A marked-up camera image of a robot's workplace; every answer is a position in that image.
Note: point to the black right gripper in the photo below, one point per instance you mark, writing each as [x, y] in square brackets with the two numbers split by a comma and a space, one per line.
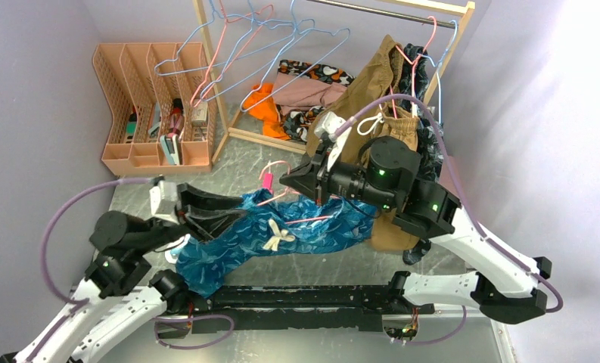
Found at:
[304, 178]

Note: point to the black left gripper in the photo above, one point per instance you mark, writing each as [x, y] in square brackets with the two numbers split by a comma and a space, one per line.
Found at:
[200, 215]

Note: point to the blue wire hanger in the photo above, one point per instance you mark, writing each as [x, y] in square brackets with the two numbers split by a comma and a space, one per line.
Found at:
[258, 19]

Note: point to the blue leaf-print shorts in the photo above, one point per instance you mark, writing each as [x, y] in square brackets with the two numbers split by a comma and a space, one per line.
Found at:
[274, 228]

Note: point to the peach plastic desk organizer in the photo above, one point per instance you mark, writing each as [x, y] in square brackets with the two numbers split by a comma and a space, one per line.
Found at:
[156, 126]

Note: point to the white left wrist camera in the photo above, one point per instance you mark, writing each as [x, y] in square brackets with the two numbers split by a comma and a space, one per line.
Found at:
[164, 199]

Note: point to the black orange patterned garment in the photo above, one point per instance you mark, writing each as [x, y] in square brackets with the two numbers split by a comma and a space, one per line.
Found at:
[296, 121]

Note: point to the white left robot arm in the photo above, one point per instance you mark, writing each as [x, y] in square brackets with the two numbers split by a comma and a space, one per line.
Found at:
[118, 292]

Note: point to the wooden clothes rack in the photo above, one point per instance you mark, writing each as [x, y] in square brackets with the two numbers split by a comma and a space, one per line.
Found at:
[443, 15]

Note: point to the toothbrush blister pack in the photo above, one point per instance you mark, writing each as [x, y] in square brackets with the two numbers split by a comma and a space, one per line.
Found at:
[172, 256]

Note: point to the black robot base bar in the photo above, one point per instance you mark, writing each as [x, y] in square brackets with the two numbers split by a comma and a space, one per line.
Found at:
[361, 307]

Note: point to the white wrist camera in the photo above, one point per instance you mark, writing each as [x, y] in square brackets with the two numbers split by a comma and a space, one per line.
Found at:
[335, 130]
[164, 199]

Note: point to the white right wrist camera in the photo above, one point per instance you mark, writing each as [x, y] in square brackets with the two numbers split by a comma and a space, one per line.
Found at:
[335, 130]

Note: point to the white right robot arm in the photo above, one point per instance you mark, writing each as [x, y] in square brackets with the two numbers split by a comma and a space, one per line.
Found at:
[502, 284]

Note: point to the pink plastic clip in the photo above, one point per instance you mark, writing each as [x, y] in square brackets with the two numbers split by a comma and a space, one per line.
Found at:
[267, 181]

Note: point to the pink wire hanger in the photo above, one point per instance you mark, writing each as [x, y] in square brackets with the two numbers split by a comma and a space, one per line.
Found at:
[275, 195]

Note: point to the brown hanging shorts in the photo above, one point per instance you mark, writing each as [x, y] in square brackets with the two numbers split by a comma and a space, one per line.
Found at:
[370, 90]

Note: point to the pink folded garment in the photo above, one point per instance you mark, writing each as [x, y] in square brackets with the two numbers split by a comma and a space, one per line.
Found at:
[294, 91]

